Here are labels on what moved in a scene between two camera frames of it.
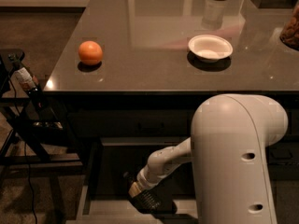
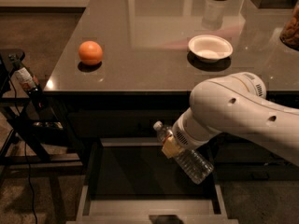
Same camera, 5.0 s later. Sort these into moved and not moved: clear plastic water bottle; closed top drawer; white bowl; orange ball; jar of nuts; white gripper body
Moved: clear plastic water bottle; white gripper body
Not moved: closed top drawer; white bowl; jar of nuts; orange ball
